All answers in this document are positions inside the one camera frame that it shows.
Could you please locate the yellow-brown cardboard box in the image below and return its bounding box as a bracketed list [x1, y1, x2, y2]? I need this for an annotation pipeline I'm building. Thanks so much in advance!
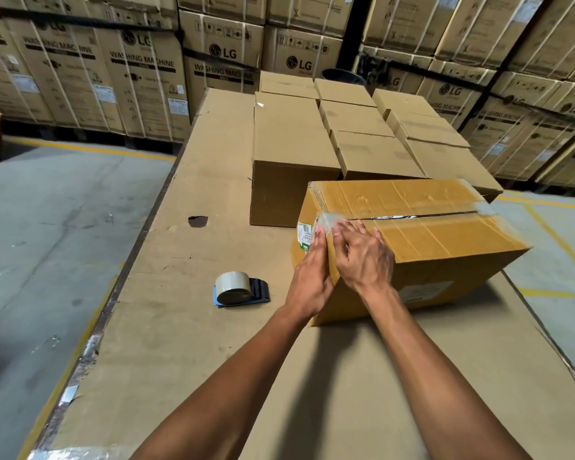
[289, 178, 532, 327]

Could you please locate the clear tape strip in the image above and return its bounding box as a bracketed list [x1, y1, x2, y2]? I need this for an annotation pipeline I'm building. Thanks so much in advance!
[315, 210, 348, 235]

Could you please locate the wall of large printed cartons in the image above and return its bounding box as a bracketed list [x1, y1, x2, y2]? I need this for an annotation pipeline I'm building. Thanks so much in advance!
[0, 0, 575, 190]

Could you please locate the blue dispenser with tape roll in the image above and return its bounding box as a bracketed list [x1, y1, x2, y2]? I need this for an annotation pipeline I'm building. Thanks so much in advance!
[213, 271, 272, 308]

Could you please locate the stack of plain cardboard cartons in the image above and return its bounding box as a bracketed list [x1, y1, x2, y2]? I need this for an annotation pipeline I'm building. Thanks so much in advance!
[249, 70, 504, 229]

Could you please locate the person's left hand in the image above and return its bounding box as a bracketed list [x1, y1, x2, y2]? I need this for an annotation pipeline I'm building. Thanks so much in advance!
[285, 224, 336, 319]

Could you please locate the person's right hand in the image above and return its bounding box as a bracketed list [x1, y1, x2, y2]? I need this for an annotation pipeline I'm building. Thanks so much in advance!
[333, 218, 396, 300]

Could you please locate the person's right forearm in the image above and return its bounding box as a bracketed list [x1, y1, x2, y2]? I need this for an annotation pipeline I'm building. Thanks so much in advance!
[364, 282, 533, 460]

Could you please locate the person's left forearm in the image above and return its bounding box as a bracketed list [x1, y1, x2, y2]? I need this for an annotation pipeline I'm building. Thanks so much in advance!
[129, 303, 312, 460]

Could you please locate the dark round bin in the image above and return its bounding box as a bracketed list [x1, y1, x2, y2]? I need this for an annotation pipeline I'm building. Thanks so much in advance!
[321, 68, 367, 87]

